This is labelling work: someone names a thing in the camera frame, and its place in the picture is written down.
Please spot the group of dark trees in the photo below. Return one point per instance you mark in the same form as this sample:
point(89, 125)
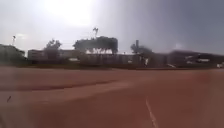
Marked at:
point(100, 43)

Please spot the floodlight pole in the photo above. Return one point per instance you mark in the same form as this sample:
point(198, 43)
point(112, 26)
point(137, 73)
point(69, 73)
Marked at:
point(96, 32)
point(13, 40)

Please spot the red track ground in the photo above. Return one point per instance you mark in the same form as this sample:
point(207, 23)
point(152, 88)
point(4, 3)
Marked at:
point(100, 110)

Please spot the small tree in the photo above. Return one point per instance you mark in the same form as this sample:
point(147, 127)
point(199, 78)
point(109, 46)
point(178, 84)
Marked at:
point(53, 45)

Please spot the white painted line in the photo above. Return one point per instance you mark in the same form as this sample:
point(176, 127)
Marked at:
point(151, 115)

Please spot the building with wide roof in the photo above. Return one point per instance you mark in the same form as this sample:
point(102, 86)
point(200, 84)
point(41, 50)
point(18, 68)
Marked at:
point(180, 56)

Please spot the long low building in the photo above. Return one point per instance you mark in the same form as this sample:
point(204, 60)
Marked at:
point(36, 55)

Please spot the broad dark tree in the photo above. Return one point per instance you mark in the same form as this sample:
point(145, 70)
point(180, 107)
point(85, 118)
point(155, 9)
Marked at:
point(10, 52)

